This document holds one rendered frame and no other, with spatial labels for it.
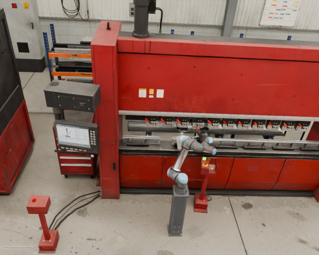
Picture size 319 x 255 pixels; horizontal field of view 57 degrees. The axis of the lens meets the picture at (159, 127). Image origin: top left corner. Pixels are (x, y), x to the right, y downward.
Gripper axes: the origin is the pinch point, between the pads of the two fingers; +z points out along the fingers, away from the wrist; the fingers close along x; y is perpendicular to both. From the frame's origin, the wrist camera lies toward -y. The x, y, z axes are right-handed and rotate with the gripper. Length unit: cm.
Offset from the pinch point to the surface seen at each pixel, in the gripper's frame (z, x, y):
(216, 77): -54, 11, -73
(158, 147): 19, -47, 3
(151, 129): 46, -38, -18
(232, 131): -4, 63, 10
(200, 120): -18.8, 2.1, -22.3
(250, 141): -33, 67, 23
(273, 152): -50, 88, 44
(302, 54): -110, 89, -78
